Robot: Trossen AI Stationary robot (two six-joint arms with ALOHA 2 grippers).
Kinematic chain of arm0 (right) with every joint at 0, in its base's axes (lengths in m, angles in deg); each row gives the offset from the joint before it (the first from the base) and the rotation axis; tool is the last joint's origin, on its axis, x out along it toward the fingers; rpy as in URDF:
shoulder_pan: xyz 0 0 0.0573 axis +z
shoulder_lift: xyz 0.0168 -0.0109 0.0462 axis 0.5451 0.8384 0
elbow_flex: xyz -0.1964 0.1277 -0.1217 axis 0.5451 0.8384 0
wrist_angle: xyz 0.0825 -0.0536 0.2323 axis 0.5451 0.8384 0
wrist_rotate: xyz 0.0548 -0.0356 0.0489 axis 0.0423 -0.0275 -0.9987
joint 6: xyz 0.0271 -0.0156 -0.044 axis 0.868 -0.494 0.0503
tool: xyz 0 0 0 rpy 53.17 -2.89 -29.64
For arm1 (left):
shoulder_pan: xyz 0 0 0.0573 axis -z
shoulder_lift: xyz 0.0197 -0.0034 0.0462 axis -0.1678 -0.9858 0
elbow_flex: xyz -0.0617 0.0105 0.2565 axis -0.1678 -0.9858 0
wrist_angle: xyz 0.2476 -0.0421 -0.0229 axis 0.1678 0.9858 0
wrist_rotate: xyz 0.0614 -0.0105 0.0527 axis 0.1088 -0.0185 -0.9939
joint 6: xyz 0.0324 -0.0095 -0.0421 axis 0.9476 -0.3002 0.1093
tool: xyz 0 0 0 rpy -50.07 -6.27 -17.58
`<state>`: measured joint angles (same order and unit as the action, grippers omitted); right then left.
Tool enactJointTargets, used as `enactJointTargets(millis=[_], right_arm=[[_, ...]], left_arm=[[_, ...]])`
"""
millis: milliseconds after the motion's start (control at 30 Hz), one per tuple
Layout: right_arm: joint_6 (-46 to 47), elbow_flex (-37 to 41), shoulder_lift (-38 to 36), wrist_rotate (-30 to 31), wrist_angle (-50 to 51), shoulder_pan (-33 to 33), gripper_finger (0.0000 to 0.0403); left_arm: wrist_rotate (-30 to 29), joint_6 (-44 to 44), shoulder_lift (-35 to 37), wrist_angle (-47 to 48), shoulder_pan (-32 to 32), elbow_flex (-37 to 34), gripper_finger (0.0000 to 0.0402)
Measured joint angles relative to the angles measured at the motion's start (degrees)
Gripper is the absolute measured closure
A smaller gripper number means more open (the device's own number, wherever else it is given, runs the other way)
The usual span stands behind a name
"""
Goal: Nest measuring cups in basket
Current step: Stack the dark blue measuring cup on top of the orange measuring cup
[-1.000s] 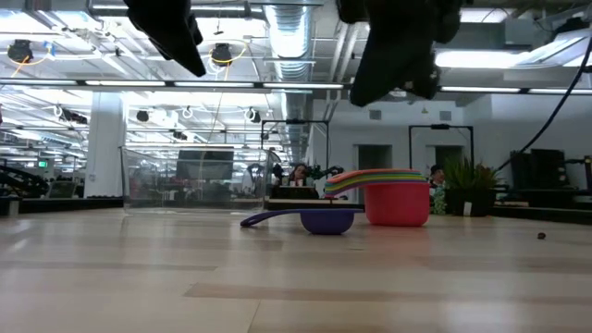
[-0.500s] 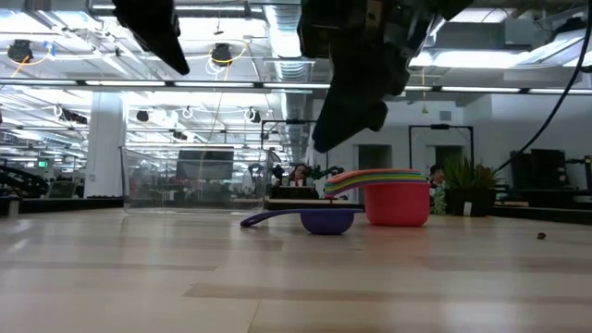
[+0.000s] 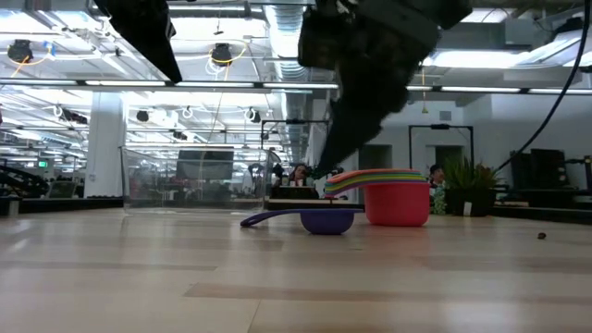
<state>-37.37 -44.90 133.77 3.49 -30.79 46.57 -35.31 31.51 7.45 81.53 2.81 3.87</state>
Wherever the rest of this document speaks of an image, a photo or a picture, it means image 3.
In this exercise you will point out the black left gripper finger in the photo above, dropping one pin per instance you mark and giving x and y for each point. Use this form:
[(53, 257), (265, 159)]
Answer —
[(148, 32)]

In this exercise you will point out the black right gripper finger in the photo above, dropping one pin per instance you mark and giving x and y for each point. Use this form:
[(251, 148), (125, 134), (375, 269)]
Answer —
[(347, 139)]

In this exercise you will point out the orange measuring cup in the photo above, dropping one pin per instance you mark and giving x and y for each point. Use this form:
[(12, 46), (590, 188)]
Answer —
[(393, 170)]

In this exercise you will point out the green measuring cup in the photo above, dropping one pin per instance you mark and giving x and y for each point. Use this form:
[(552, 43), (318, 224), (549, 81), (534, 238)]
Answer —
[(393, 176)]

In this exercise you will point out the red measuring cup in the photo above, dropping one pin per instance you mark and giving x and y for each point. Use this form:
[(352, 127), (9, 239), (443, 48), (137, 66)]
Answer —
[(398, 205)]

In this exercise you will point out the dark indigo measuring cup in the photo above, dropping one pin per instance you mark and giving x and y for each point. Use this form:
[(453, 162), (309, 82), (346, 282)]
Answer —
[(326, 222)]

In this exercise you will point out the linear ceiling light bar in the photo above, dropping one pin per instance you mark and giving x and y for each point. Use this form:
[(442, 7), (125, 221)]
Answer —
[(139, 83)]

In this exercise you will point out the person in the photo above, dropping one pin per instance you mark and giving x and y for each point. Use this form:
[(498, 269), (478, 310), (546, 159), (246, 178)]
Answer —
[(300, 175), (436, 173)]

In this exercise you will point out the white pillar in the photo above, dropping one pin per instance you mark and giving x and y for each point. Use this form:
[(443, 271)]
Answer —
[(105, 148)]

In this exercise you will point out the green plant in dark pot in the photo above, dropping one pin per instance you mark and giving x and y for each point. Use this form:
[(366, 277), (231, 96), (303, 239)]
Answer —
[(467, 199)]

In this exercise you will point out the dark background monitor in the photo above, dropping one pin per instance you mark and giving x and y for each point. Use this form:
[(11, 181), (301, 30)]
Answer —
[(203, 165)]

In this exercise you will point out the black background equipment rack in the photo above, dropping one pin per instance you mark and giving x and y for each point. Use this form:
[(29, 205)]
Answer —
[(536, 171)]

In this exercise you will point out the black background machine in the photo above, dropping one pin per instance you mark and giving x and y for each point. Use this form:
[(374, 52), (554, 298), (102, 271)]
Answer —
[(23, 180)]

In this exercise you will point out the small brown crumb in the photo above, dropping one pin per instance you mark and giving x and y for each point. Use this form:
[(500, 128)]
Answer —
[(540, 236)]

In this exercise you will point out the black background station frame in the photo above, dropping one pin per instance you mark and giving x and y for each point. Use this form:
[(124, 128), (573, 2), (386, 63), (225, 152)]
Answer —
[(296, 121), (439, 126)]

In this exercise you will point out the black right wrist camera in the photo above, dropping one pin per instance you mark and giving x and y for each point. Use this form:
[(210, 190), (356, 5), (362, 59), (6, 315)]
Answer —
[(319, 41)]

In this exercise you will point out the black ceiling dome camera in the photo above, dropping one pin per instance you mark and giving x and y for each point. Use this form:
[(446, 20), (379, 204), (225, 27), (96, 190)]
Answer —
[(19, 51), (222, 54)]

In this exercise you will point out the silver ribbed ceiling duct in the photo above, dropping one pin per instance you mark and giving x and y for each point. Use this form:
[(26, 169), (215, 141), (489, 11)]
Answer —
[(282, 37)]

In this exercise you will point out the black aluminium table frame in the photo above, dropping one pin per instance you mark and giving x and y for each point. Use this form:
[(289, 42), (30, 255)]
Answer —
[(69, 203)]

